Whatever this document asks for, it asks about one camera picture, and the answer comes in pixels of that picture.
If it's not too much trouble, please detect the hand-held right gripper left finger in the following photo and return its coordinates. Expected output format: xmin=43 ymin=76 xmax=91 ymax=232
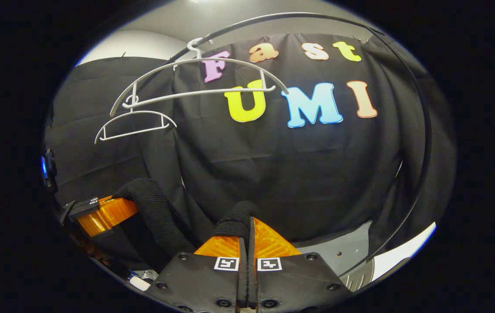
xmin=145 ymin=235 xmax=248 ymax=313

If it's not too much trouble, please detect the white plastic clothes hanger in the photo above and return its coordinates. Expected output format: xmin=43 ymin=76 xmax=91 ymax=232
xmin=94 ymin=93 xmax=178 ymax=145
xmin=109 ymin=37 xmax=290 ymax=118

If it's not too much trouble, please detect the black metal clothes rack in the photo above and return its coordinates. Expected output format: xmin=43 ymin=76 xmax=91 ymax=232
xmin=134 ymin=12 xmax=432 ymax=279

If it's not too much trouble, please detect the black knit garment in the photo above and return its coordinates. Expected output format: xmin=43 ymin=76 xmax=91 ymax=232
xmin=100 ymin=177 xmax=260 ymax=273

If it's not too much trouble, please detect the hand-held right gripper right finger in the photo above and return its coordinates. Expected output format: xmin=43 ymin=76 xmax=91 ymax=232
xmin=247 ymin=216 xmax=353 ymax=313

